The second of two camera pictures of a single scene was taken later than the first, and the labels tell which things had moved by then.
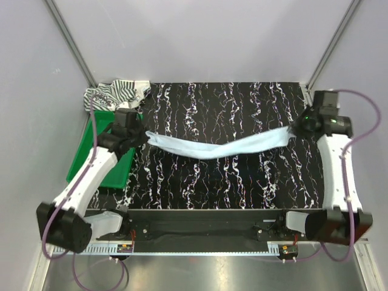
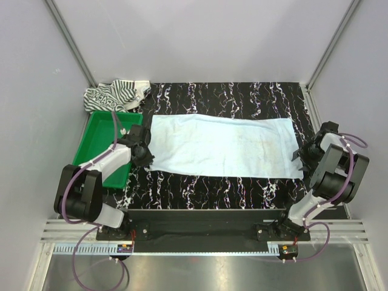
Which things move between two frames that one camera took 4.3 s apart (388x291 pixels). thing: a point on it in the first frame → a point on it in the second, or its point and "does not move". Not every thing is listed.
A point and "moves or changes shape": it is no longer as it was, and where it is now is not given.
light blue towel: [199, 148] moves or changes shape
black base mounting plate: [204, 230] does not move
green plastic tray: [119, 176] does not move
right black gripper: [294, 127] → [308, 163]
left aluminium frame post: [72, 43] does not move
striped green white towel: [116, 94] does not move
